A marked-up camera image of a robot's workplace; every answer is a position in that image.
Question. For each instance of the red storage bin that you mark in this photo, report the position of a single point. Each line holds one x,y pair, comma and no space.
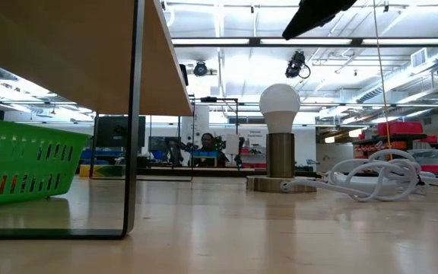
399,128

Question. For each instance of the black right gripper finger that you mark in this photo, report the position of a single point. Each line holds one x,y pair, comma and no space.
310,17

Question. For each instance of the black ceiling spotlight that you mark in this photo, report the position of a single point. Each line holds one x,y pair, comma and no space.
200,68

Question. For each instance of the black table frame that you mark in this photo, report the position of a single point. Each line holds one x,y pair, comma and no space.
223,172

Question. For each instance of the brass lamp with white bulb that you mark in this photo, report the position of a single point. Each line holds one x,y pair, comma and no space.
278,100

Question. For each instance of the wooden shelf riser black legs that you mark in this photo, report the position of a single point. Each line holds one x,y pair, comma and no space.
70,49

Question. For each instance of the green plastic basket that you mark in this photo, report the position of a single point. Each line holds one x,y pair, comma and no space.
21,148

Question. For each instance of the white sign board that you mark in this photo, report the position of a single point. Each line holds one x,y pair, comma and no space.
232,144

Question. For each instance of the blue panel on stand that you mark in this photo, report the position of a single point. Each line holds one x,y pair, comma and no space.
204,154

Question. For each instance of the yellow green crayon box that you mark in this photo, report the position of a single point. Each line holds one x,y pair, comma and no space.
108,171

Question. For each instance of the black storage rack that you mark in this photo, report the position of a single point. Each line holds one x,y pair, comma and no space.
390,139

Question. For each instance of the orange coil wristband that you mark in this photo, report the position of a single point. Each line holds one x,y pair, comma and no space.
2,184

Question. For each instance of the black background robot arm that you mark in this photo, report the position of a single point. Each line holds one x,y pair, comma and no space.
173,150
240,158

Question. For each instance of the black monitor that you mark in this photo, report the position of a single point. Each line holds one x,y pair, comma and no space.
112,131

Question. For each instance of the black overhead camera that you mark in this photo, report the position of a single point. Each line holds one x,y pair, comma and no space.
295,64

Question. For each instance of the person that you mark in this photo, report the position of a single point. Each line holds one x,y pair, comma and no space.
207,146

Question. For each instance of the blue storage bin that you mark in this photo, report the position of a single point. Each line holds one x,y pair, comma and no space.
101,154

